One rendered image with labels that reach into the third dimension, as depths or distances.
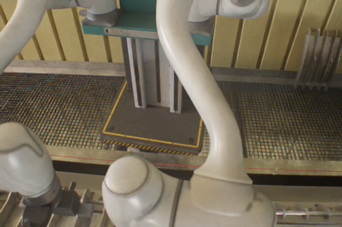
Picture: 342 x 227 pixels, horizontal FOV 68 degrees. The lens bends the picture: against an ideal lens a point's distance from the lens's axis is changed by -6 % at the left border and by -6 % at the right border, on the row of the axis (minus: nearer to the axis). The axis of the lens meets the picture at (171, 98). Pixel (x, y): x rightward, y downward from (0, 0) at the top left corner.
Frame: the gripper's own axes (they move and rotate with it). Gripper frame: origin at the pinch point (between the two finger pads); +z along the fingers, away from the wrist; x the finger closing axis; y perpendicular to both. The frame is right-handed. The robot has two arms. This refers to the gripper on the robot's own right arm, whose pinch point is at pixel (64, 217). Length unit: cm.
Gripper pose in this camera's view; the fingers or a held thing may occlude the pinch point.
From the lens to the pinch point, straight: 86.2
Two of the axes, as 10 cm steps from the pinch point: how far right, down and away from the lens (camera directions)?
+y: 0.7, -6.9, 7.2
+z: 0.0, 7.2, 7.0
